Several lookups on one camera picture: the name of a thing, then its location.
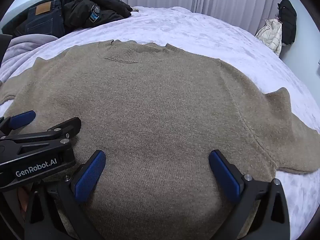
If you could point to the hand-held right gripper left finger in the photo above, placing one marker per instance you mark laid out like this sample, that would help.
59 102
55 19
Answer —
90 177

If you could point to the grey bed headboard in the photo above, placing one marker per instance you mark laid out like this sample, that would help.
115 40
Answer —
25 2

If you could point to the dark blue jeans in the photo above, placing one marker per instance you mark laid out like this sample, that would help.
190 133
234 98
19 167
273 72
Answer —
45 22

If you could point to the black hanging jacket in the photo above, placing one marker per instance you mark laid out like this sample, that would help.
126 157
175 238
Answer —
287 22

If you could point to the tan knit sweater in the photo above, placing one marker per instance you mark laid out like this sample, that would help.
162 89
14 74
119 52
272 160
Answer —
160 105

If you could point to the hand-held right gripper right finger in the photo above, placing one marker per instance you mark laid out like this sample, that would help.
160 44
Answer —
225 177

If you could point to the cream puffer jacket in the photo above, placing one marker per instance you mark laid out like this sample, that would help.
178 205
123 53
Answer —
271 36

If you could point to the black puffer jacket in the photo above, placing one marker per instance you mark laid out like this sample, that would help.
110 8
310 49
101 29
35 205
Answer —
80 7

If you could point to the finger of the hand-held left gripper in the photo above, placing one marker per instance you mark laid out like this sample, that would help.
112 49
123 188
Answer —
67 126
22 118

